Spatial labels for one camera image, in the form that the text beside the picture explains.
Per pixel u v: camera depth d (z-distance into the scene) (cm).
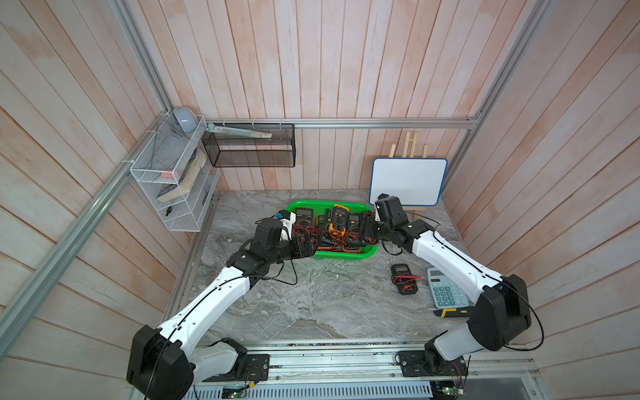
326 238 94
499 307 42
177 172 73
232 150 107
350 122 97
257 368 73
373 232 76
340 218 97
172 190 79
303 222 98
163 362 38
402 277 88
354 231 96
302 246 67
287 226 71
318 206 116
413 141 93
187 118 83
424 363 73
